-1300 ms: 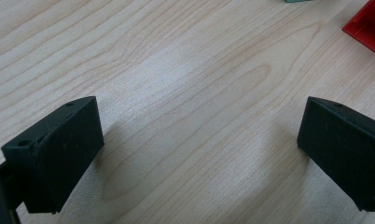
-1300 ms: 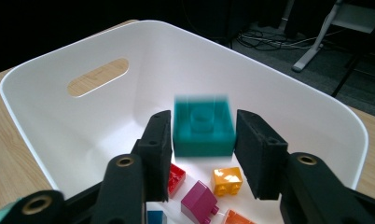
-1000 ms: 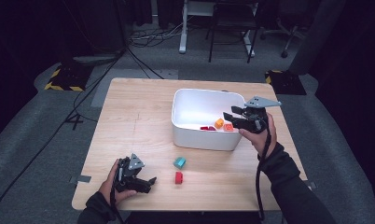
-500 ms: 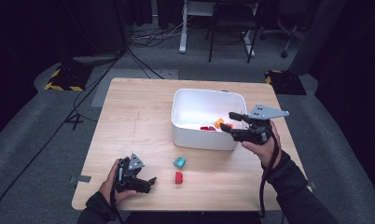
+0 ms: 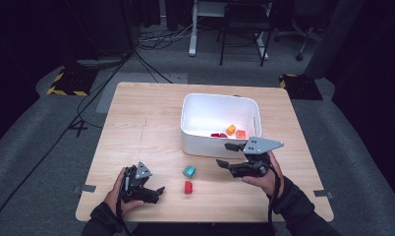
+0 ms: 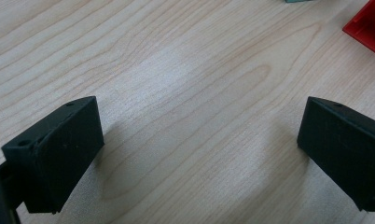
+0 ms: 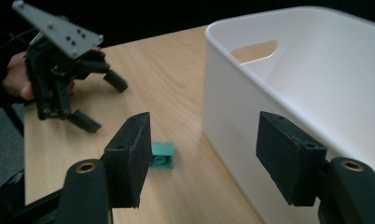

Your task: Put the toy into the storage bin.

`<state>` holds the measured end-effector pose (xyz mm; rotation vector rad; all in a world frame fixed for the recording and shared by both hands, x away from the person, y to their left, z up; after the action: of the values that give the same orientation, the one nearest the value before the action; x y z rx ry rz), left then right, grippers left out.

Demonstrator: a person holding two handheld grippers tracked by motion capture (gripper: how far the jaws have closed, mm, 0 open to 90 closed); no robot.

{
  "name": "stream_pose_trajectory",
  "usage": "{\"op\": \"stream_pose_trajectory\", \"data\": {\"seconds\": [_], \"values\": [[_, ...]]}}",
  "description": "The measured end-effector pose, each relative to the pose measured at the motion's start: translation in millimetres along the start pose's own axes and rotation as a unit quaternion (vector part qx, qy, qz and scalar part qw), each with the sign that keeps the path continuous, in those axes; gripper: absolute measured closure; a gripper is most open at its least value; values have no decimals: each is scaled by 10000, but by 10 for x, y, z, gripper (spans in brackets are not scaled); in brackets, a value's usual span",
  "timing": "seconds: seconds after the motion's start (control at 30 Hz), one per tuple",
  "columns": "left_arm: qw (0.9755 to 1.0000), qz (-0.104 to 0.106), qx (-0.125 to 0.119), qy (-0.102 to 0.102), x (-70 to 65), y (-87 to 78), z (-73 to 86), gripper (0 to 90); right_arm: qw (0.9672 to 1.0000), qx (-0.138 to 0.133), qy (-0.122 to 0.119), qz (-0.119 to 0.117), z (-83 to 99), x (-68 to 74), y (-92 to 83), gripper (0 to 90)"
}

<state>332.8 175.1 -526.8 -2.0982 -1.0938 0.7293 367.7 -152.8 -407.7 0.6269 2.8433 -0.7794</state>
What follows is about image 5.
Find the office chair base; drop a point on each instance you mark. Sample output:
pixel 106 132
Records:
pixel 304 42

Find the white desk frame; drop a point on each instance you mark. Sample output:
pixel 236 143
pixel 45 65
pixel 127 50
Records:
pixel 193 32

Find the white plastic bin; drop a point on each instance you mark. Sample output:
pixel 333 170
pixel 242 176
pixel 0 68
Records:
pixel 218 147

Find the black tape cross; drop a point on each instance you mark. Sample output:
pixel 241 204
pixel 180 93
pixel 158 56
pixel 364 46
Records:
pixel 78 127

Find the pink toy block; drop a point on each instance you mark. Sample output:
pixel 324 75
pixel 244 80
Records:
pixel 240 133

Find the grey tape piece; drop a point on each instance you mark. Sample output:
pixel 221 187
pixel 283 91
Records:
pixel 323 193
pixel 88 188

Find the person's right hand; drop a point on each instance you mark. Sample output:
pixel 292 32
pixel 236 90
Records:
pixel 270 182

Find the orange toy block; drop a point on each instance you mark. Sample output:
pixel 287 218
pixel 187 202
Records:
pixel 231 129

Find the light teal toy block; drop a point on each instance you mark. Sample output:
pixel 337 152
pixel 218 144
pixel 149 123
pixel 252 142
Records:
pixel 189 171

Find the black yellow striped stand base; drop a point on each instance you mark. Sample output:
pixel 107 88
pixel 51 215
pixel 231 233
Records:
pixel 71 83
pixel 301 88

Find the magenta toy block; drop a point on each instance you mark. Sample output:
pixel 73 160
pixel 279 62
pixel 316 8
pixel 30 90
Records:
pixel 223 134

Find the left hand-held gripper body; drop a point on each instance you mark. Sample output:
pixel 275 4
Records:
pixel 135 188

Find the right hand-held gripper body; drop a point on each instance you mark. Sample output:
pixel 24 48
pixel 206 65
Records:
pixel 256 165

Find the person's left hand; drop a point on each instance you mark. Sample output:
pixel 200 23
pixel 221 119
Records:
pixel 115 200

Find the grey flat stand base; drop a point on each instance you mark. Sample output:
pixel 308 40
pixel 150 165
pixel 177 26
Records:
pixel 100 62

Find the red toy block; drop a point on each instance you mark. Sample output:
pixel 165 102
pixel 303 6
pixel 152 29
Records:
pixel 215 134
pixel 188 187

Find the grey curtain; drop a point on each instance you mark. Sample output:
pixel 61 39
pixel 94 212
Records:
pixel 333 42

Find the black chair frame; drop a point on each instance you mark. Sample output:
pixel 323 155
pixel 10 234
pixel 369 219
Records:
pixel 244 23

